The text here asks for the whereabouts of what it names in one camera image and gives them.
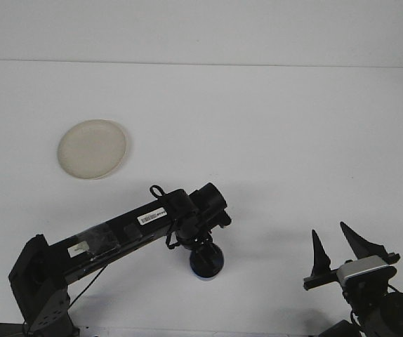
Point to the pale blue cup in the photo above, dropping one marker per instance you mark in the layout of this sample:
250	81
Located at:
206	278

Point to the pale round plate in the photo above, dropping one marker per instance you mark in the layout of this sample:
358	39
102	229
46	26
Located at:
92	151

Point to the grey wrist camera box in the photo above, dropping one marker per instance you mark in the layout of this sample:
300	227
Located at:
363	268

